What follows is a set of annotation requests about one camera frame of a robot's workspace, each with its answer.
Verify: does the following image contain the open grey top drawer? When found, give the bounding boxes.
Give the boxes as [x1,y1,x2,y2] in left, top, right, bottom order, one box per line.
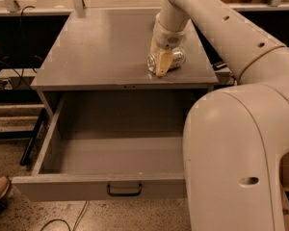
[13,90,195,201]

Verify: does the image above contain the black drawer handle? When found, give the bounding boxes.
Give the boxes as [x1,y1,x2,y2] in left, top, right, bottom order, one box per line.
[107,184,143,197]

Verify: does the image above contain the black cable on left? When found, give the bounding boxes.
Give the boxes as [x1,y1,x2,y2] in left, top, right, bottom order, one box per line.
[0,5,44,91]

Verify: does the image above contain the small black power adapter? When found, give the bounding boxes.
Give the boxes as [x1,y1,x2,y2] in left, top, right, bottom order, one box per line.
[213,61,227,71]

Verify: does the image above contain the floor cables at bottom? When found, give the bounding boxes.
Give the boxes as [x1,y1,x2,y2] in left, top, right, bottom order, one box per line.
[39,200,90,231]

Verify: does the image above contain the grey cabinet with flat top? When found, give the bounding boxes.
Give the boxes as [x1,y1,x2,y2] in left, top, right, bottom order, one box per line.
[32,7,218,116]

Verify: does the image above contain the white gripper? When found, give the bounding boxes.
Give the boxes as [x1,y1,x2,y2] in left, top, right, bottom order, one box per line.
[149,13,186,77]

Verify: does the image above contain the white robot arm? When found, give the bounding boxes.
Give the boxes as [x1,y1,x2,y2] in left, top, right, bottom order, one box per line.
[151,0,289,231]

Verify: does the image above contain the silver green 7up can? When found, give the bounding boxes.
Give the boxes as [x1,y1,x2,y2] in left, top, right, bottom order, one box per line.
[146,47,186,71]

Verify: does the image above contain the black leg on left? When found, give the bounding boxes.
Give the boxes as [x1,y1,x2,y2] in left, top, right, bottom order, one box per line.
[20,109,46,167]

